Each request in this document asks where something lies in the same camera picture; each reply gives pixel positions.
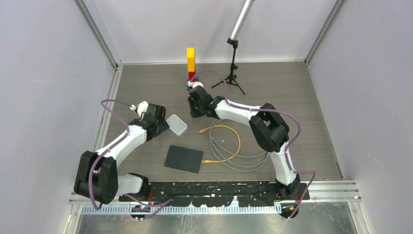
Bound white network switch box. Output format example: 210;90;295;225
166;114;188;137

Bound yellow ethernet cable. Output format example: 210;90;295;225
198;125;242;164

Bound grey ethernet cable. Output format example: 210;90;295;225
208;118;270;173

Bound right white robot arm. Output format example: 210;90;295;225
188;86;300;200

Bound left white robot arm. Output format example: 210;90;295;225
74;101;169;210

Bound colourful toy block tower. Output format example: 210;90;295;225
187;47;199;82

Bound dark grey foam pad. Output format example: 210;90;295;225
164;145;204;174

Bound black tripod with silver pole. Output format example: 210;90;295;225
211;0;255;95

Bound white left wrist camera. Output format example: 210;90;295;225
130;101;149;118

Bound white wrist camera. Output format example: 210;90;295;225
187;80;204;91
130;101;149;118

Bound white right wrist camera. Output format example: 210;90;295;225
187;80;204;91

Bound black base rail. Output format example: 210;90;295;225
133;181;310;208

